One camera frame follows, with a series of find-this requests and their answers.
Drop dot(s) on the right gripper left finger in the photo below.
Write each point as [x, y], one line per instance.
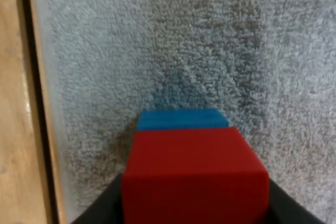
[102, 208]

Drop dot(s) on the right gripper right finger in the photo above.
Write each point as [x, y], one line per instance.
[286, 205]

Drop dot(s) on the red cube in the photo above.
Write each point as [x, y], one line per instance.
[194, 171]

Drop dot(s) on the blue cube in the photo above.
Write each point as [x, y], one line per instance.
[181, 120]

